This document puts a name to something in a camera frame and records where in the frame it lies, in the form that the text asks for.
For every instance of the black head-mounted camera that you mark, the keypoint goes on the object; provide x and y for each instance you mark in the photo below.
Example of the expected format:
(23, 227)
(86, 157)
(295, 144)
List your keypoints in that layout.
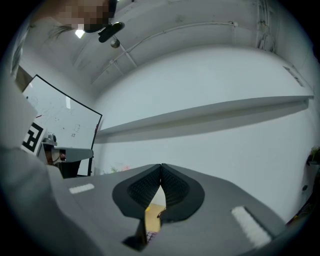
(110, 31)

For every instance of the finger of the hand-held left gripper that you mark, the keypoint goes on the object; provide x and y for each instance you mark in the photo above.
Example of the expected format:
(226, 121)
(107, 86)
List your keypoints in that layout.
(77, 154)

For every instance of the white vase with flowers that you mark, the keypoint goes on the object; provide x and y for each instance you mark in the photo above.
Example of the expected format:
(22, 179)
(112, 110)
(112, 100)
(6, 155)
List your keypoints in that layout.
(126, 167)

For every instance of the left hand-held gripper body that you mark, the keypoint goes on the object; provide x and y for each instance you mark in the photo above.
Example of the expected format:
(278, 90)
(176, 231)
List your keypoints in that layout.
(31, 138)

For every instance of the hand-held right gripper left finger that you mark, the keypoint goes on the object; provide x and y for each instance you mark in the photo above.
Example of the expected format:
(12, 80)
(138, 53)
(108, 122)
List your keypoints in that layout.
(100, 200)

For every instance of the green potted plant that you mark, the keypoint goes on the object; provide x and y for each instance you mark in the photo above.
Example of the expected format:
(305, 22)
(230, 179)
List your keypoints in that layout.
(315, 152)

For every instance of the whiteboard on black stand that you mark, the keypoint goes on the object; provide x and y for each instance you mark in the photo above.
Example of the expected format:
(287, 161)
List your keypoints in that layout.
(62, 117)

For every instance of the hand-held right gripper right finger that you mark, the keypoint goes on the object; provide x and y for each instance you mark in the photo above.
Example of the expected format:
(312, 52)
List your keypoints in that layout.
(220, 200)

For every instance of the round ceiling detector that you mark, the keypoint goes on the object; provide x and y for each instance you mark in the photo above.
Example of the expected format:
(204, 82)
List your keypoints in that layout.
(115, 43)

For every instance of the small purple box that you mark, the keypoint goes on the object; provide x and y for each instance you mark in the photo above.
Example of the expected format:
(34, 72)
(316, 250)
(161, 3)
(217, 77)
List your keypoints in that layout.
(151, 236)

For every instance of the person's head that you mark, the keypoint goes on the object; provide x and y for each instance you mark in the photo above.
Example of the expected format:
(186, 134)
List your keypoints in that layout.
(82, 12)

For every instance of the person's light grey shirt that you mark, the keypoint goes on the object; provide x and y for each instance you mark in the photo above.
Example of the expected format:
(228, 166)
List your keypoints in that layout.
(22, 195)

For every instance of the ceiling light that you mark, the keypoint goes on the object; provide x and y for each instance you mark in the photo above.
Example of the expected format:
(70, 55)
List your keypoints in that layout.
(79, 33)

